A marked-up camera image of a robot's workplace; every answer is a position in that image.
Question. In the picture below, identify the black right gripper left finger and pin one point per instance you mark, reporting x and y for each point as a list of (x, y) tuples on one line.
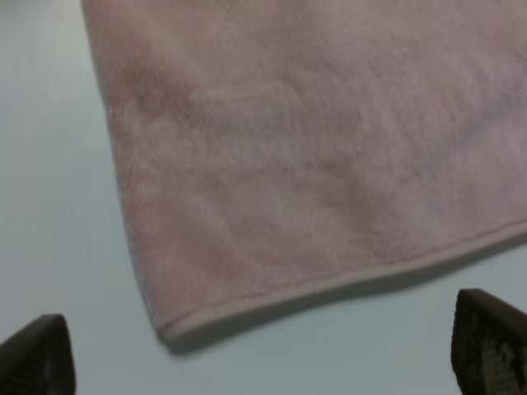
[(38, 360)]

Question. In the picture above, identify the pink terry towel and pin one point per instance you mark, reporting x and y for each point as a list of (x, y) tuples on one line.
[(268, 151)]

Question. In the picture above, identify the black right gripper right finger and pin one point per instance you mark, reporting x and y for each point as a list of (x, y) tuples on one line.
[(488, 345)]

